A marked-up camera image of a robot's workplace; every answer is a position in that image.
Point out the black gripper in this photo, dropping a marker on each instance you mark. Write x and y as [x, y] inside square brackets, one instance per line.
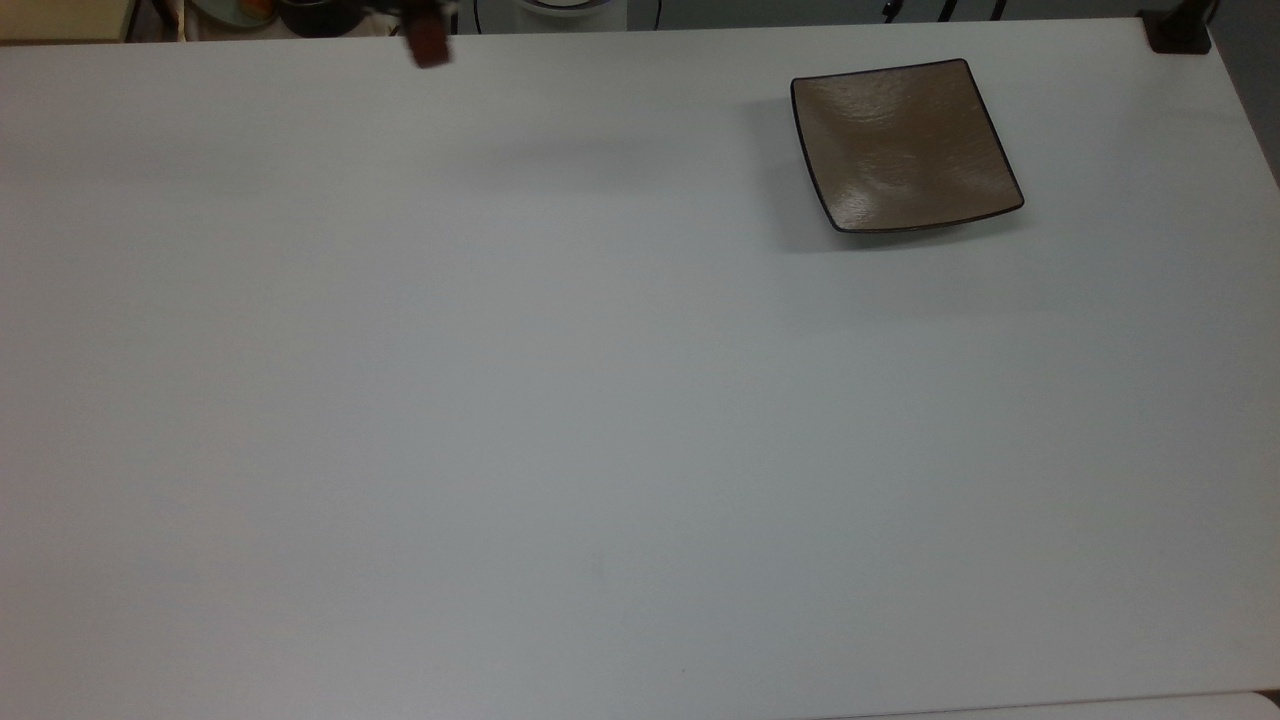
[405, 6]

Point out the dark round pot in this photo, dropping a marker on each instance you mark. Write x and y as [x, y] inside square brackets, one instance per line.
[320, 15]

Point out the square brown ceramic plate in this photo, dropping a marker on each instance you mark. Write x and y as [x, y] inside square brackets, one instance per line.
[900, 145]

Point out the pale bowl with orange content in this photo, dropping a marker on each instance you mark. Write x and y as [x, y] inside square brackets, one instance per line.
[235, 10]

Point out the light wooden board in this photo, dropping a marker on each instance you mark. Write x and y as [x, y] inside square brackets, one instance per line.
[60, 18]

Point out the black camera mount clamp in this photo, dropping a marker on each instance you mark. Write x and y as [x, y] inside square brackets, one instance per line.
[1178, 32]

